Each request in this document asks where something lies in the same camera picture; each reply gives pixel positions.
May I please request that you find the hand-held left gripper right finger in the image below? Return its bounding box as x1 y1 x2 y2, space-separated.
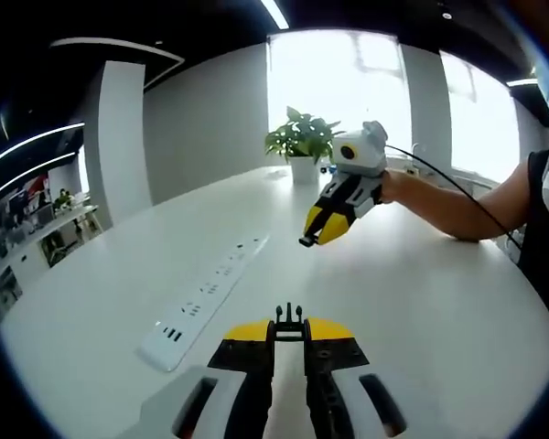
303 316 440 439

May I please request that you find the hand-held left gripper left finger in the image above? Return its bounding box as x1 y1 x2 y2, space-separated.
118 318 275 439

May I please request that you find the black pronged plastic buckle part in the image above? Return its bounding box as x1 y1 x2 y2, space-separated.
273 301 307 344

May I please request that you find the person's right hand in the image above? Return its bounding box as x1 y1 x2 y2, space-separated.
378 167 423 206

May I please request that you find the white plant pot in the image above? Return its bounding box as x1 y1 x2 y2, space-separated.
288 155 321 186

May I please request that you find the green leafy plant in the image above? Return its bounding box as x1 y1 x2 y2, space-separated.
264 105 347 166

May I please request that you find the bright window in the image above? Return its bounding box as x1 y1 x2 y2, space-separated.
267 31 413 159
441 49 522 184

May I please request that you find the white recessed power strip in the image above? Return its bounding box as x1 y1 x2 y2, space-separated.
136 230 271 372

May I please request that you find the long ceiling light strip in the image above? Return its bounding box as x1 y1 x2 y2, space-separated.
259 0 290 31
0 121 86 168
0 153 77 205

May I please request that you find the person's dark shirt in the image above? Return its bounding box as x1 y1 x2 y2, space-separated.
516 148 549 358

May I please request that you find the white square pillar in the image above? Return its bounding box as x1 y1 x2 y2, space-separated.
82 60 155 230

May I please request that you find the long white office desk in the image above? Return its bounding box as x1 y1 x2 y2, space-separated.
0 203 102 321

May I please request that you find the white curved ceiling trim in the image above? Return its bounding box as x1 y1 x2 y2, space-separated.
49 37 186 88

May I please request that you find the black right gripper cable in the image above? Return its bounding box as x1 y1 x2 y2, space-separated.
384 143 523 252

